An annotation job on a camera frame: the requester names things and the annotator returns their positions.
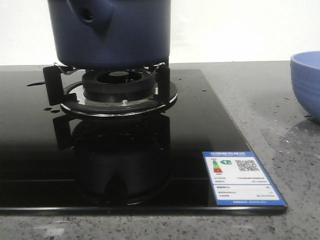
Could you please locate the light blue ribbed bowl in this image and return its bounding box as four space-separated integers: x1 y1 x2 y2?
290 51 320 120

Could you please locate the dark blue cooking pot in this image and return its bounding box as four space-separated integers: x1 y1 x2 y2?
48 0 171 70

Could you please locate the black pot support grate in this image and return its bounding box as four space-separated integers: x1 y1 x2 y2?
43 62 178 118

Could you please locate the black glass gas cooktop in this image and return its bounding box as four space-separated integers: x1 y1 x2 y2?
0 69 287 215

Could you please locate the black round gas burner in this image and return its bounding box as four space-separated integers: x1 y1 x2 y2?
82 70 156 103

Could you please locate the blue white energy label sticker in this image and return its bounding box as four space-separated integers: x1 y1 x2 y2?
202 151 286 206

